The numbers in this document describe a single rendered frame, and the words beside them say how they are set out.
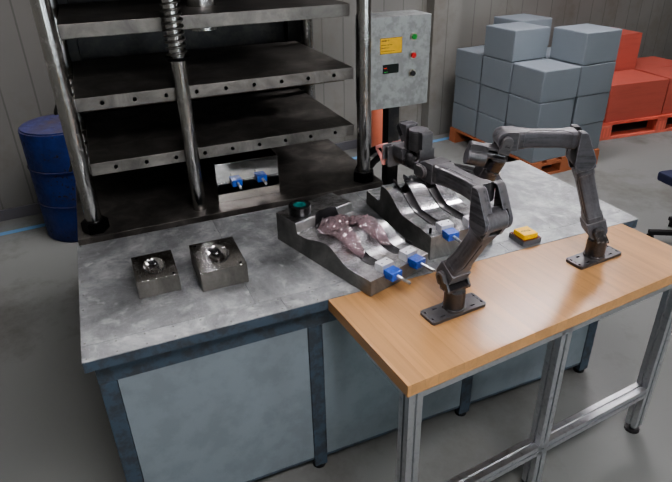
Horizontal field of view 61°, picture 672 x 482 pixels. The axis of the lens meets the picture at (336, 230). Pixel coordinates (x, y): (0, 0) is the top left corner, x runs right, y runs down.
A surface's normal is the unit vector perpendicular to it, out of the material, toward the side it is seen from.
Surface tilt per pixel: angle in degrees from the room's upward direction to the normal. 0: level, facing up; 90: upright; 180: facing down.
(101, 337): 0
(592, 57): 90
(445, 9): 90
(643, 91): 90
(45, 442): 0
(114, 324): 0
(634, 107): 90
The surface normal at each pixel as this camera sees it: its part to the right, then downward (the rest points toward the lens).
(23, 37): 0.48, 0.40
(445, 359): -0.02, -0.88
